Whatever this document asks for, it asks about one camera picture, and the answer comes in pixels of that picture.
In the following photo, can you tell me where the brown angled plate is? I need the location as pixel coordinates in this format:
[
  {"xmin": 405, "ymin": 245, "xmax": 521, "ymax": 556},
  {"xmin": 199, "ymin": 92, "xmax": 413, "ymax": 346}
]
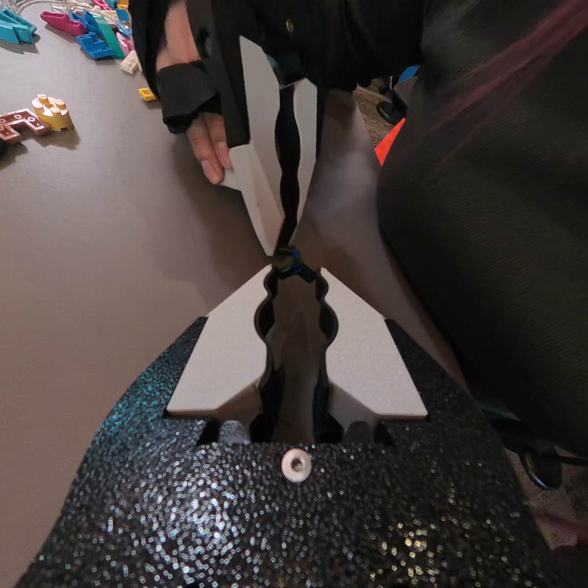
[{"xmin": 0, "ymin": 108, "xmax": 51, "ymax": 144}]

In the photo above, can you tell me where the red plastic object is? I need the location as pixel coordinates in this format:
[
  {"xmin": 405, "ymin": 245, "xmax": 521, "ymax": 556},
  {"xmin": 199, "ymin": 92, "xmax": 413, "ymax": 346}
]
[{"xmin": 374, "ymin": 117, "xmax": 407, "ymax": 167}]

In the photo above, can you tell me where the yellow round brick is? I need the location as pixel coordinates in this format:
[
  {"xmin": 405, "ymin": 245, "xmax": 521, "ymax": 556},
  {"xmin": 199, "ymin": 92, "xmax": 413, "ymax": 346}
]
[{"xmin": 31, "ymin": 94, "xmax": 75, "ymax": 132}]

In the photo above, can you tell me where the person's torso in dark sweater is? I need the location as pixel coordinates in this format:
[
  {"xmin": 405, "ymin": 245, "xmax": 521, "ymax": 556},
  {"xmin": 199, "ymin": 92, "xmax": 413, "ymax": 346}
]
[{"xmin": 377, "ymin": 0, "xmax": 588, "ymax": 460}]

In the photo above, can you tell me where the grey desk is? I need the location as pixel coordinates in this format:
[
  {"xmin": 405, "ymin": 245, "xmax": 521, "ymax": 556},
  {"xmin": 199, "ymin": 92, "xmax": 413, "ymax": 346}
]
[{"xmin": 0, "ymin": 0, "xmax": 465, "ymax": 588}]

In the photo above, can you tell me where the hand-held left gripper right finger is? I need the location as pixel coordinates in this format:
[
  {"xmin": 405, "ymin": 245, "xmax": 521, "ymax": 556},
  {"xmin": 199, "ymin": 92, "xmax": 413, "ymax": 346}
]
[{"xmin": 316, "ymin": 268, "xmax": 430, "ymax": 439}]

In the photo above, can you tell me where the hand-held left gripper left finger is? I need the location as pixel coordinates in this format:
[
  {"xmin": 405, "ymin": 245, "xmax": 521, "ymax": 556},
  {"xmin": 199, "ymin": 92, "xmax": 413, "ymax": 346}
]
[{"xmin": 166, "ymin": 264, "xmax": 282, "ymax": 442}]

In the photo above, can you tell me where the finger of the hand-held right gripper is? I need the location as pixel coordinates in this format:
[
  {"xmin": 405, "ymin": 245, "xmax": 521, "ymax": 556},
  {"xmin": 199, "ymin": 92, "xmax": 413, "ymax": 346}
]
[
  {"xmin": 220, "ymin": 36, "xmax": 291, "ymax": 258},
  {"xmin": 281, "ymin": 78, "xmax": 322, "ymax": 250}
]

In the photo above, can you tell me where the pile of colourful bricks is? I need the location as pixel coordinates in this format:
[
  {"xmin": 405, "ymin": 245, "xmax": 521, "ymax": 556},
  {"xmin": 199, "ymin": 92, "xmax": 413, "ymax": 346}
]
[{"xmin": 0, "ymin": 0, "xmax": 143, "ymax": 74}]

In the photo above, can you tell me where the person's right hand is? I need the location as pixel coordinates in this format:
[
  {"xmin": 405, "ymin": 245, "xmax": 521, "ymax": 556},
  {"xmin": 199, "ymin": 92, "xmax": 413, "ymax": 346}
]
[{"xmin": 158, "ymin": 9, "xmax": 238, "ymax": 185}]

